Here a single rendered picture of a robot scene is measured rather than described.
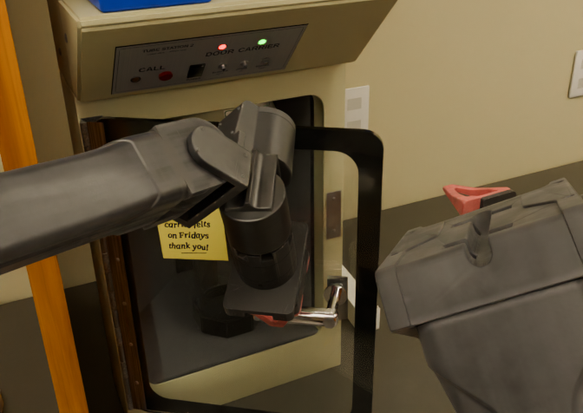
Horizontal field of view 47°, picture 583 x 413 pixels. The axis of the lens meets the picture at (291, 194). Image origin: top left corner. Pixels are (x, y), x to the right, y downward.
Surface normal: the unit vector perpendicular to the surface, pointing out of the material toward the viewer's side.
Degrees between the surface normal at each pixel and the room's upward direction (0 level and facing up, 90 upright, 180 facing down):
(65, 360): 90
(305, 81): 90
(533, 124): 90
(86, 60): 135
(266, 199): 25
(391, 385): 0
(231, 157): 50
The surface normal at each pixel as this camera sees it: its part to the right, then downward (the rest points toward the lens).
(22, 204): 0.63, -0.48
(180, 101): 0.42, 0.40
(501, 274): -0.42, -0.24
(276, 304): -0.10, -0.63
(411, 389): -0.02, -0.90
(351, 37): 0.31, 0.91
